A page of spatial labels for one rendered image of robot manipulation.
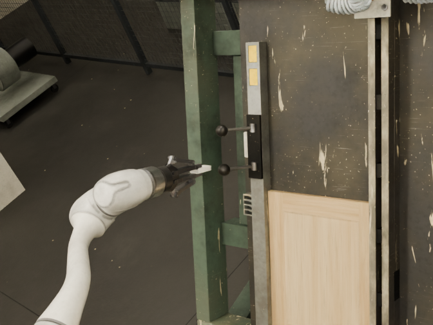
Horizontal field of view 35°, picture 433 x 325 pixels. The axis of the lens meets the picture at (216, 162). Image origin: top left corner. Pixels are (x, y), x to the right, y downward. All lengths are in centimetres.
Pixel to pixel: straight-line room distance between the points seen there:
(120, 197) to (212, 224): 59
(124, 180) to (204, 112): 52
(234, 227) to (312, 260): 34
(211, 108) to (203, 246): 47
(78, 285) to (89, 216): 31
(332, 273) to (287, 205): 25
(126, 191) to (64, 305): 38
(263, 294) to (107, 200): 68
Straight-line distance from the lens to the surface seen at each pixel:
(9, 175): 566
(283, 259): 221
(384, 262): 197
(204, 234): 234
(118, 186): 185
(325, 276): 215
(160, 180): 196
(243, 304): 261
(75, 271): 173
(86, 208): 196
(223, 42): 228
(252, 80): 213
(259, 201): 218
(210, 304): 243
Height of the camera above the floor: 260
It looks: 32 degrees down
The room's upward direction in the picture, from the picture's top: 25 degrees counter-clockwise
